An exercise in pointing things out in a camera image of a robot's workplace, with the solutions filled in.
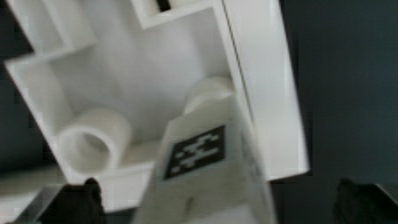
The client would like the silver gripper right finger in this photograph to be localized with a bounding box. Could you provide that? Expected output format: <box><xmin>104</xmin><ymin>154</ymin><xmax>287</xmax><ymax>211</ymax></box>
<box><xmin>332</xmin><ymin>179</ymin><xmax>398</xmax><ymax>224</ymax></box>

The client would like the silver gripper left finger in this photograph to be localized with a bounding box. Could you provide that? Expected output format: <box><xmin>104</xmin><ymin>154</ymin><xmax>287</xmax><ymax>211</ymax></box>
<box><xmin>14</xmin><ymin>178</ymin><xmax>106</xmax><ymax>224</ymax></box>

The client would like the white chair leg with tag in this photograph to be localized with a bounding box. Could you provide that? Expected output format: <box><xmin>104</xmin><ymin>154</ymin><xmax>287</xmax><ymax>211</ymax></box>
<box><xmin>131</xmin><ymin>94</ymin><xmax>280</xmax><ymax>224</ymax></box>

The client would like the white chair seat part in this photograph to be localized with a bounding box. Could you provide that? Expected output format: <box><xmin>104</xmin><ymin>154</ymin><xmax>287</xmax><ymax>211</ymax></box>
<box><xmin>5</xmin><ymin>0</ymin><xmax>239</xmax><ymax>211</ymax></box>

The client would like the white L-shaped fence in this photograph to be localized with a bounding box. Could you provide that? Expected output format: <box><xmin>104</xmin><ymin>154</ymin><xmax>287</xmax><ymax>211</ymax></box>
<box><xmin>0</xmin><ymin>0</ymin><xmax>312</xmax><ymax>214</ymax></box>

